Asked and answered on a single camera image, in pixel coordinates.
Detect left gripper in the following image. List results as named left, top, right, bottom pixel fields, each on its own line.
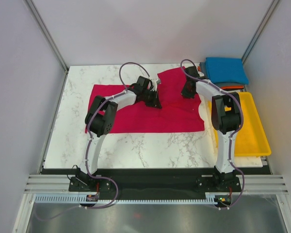
left=143, top=89, right=162, bottom=110

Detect red t-shirt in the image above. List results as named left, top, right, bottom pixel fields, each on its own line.
left=83, top=67, right=206, bottom=134

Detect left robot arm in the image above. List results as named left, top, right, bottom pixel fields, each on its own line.
left=80, top=76, right=162, bottom=191

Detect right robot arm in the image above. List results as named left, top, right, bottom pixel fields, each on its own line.
left=180, top=66, right=243, bottom=174

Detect blue folded t-shirt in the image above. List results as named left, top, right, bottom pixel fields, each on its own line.
left=205, top=57, right=249, bottom=85

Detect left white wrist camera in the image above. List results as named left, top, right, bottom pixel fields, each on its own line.
left=152, top=78, right=162, bottom=85

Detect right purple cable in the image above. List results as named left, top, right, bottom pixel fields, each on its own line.
left=180, top=59, right=245, bottom=211

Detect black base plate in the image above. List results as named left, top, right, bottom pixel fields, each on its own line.
left=40, top=167, right=272, bottom=201

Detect right aluminium frame post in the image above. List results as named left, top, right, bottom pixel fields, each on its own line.
left=241, top=0, right=281, bottom=65

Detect aluminium frame post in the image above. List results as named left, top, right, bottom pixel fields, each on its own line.
left=24, top=0, right=69, bottom=73
left=241, top=0, right=281, bottom=65

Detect white cable duct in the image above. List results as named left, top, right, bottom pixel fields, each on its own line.
left=34, top=194, right=233, bottom=204

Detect left aluminium frame post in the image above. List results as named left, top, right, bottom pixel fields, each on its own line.
left=24, top=0, right=69, bottom=73

